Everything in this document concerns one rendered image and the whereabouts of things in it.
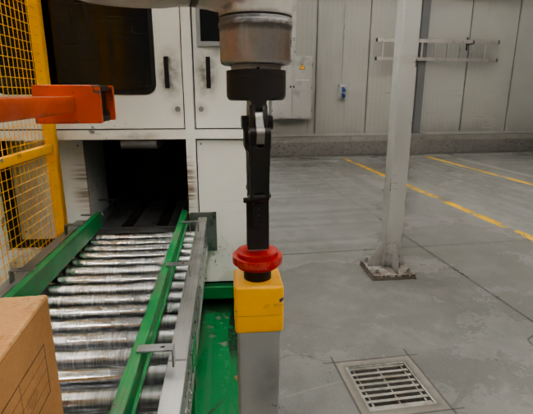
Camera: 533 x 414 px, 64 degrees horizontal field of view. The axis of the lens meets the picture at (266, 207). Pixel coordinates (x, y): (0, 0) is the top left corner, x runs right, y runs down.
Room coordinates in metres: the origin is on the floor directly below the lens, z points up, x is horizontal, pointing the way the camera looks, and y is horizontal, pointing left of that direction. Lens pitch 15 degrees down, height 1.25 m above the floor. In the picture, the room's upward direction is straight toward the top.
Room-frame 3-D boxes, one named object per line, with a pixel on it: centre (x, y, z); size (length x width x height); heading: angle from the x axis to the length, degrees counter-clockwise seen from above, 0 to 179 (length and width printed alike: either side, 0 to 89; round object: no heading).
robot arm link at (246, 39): (0.57, 0.01, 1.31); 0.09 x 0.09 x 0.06
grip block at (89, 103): (0.62, 0.27, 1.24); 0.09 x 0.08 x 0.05; 96
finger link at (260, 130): (0.53, 0.01, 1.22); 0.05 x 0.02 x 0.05; 6
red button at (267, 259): (0.57, 0.01, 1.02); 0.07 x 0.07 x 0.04
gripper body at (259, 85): (0.57, 0.01, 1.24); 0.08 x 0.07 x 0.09; 6
